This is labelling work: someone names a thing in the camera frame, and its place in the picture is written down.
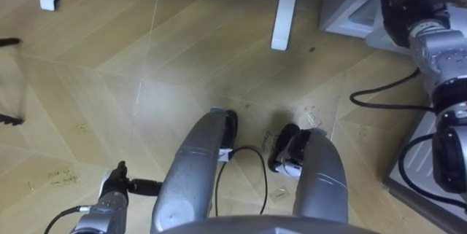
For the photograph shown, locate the robot body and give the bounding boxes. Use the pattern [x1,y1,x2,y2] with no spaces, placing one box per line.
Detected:
[159,214,381,234]

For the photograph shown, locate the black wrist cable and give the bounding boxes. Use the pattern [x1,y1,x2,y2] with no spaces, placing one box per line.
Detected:
[349,67,437,114]
[43,206,92,234]

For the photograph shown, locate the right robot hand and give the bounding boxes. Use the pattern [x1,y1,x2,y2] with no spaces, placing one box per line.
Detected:
[379,0,452,48]

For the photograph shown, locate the white desk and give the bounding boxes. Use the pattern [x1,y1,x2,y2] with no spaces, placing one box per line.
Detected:
[39,0,302,52]

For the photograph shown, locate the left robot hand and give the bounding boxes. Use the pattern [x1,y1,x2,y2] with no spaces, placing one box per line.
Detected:
[99,160,163,201]

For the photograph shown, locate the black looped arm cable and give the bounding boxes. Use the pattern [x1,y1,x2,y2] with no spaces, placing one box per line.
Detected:
[397,133,467,210]

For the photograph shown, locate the thin black leg cable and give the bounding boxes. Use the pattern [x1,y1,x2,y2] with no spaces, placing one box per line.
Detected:
[214,146,269,217]

